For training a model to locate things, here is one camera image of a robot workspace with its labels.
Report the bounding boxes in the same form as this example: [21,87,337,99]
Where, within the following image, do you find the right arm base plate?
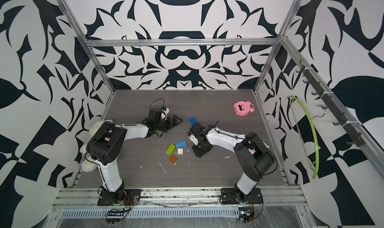
[219,186,264,205]

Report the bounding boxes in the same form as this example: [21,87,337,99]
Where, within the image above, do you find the orange lego brick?
[170,156,177,164]

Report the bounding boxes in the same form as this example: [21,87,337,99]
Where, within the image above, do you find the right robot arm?
[188,123,276,204]

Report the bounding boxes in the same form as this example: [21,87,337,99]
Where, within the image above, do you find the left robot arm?
[86,115,183,201]

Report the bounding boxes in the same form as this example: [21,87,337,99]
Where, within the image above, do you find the aluminium front rail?
[52,186,308,208]

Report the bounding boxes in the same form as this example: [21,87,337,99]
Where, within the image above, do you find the lime green long lego brick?
[166,144,176,156]

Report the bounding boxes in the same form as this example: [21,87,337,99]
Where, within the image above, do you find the dark blue lego brick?
[189,118,197,126]

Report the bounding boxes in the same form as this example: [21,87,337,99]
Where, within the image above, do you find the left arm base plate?
[97,187,142,206]

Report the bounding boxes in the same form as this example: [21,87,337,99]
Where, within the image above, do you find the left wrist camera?
[148,107,170,121]

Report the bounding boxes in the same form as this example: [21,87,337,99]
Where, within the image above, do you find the white teddy bear pink shirt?
[80,120,105,172]

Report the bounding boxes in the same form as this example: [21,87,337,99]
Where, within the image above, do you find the green hoop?
[287,96,320,179]

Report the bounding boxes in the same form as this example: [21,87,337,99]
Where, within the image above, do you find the black hook rail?
[298,61,366,147]

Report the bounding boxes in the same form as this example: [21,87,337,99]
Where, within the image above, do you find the light blue lego brick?
[175,141,187,149]

